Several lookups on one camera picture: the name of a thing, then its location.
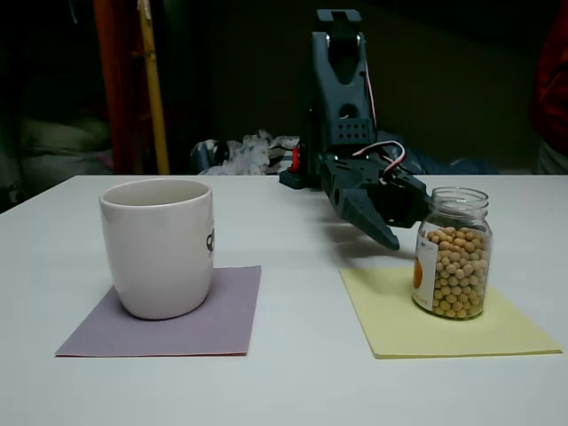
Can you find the glass jar of soybeans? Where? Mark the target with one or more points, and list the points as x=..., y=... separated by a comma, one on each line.
x=457, y=275

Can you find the grey fabric bundle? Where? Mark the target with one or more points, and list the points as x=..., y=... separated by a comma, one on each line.
x=57, y=137

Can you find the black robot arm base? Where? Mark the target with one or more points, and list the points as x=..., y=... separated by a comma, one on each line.
x=290, y=179

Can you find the red-brown wooden post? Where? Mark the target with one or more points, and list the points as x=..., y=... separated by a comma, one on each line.
x=117, y=89

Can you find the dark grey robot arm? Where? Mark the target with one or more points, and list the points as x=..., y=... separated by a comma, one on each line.
x=344, y=57

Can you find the yellow bamboo pole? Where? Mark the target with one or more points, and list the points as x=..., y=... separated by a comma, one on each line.
x=155, y=97

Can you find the blue checked bedding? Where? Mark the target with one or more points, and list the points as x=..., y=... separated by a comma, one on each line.
x=461, y=166

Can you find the yellow paper mat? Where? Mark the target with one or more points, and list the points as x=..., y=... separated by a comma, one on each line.
x=399, y=328

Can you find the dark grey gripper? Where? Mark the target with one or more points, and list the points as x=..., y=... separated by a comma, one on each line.
x=360, y=209

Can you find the purple paper mat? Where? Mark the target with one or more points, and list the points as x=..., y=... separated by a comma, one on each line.
x=199, y=328

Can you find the red plastic clamp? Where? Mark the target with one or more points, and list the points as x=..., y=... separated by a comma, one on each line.
x=296, y=160

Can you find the white ceramic mug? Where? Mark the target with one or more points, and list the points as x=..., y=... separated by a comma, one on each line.
x=151, y=248

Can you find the white floral cloth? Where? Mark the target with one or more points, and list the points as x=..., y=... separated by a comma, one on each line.
x=255, y=151

